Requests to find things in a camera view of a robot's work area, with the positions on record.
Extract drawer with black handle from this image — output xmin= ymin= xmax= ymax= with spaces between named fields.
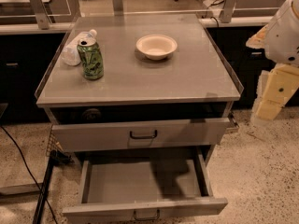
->
xmin=52 ymin=118 xmax=229 ymax=152
xmin=64 ymin=155 xmax=228 ymax=224

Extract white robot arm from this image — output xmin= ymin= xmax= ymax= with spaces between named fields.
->
xmin=246 ymin=0 xmax=299 ymax=123

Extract grey metal drawer cabinet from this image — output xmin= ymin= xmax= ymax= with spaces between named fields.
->
xmin=35 ymin=13 xmax=245 ymax=161

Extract white bowl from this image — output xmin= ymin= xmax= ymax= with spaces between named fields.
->
xmin=135 ymin=35 xmax=178 ymax=61

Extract green soda can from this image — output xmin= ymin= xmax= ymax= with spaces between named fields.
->
xmin=77 ymin=37 xmax=104 ymax=80

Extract black stand pole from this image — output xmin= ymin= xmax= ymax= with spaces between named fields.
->
xmin=32 ymin=150 xmax=71 ymax=224

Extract dark counter cabinets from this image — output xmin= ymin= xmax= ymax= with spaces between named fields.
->
xmin=0 ymin=27 xmax=274 ymax=123

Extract black cable on floor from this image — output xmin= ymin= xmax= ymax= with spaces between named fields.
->
xmin=0 ymin=124 xmax=59 ymax=224

